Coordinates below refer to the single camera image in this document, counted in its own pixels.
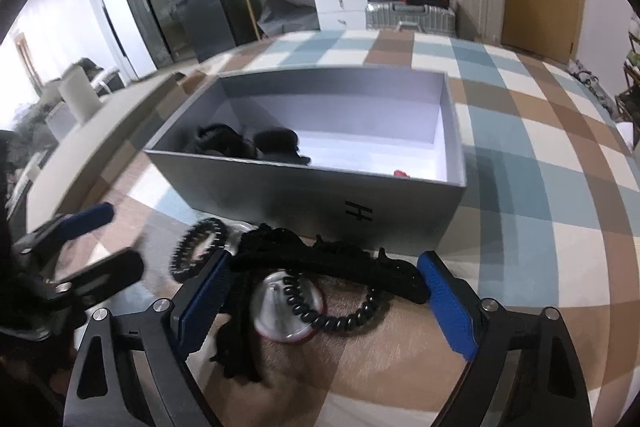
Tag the black hair claw clip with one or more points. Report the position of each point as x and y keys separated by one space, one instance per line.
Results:
x=325 y=262

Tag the silver ribbed suitcase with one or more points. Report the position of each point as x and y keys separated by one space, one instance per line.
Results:
x=410 y=19

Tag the black scrunchie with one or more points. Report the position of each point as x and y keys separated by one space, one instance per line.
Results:
x=277 y=144
x=222 y=139

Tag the dark cloth under desk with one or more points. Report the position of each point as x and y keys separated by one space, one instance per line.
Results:
x=290 y=17

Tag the white cylindrical bin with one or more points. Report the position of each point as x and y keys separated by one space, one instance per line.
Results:
x=80 y=94

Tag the shoe rack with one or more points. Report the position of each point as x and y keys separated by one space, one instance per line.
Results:
x=632 y=67

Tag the pile of shoes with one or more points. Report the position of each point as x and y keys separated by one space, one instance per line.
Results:
x=590 y=82

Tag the grey bench ledge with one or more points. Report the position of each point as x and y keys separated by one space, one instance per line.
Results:
x=100 y=142

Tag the checkered blanket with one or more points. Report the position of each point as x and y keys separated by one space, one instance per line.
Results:
x=525 y=187

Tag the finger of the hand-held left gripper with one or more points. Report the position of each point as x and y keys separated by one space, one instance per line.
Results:
x=102 y=269
x=87 y=218

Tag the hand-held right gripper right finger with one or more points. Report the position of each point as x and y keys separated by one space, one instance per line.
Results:
x=445 y=302

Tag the black fabric hair band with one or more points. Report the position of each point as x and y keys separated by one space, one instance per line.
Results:
x=240 y=339

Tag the small red hair accessory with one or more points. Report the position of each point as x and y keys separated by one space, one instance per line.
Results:
x=401 y=174

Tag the grey cardboard box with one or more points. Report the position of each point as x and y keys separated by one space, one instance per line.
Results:
x=300 y=202

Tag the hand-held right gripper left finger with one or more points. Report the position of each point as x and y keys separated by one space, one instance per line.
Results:
x=205 y=302

